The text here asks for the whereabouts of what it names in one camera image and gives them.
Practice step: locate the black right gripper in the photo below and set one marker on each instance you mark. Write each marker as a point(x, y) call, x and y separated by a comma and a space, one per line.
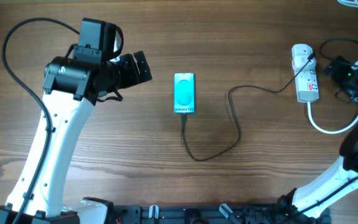
point(337, 73)

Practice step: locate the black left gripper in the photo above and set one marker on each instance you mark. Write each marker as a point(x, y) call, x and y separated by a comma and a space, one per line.
point(132, 77)

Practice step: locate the light blue screen smartphone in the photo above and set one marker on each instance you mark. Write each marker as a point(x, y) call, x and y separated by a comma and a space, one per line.
point(184, 93)

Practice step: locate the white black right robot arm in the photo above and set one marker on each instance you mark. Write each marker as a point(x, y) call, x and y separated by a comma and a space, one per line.
point(306, 204)

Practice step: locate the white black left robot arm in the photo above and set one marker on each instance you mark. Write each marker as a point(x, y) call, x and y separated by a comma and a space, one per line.
point(93, 71)

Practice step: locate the white USB charger adapter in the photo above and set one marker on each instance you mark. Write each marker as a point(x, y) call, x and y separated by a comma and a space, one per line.
point(303, 62)

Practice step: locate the white power strip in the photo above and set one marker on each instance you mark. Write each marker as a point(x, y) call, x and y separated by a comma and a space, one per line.
point(306, 83)

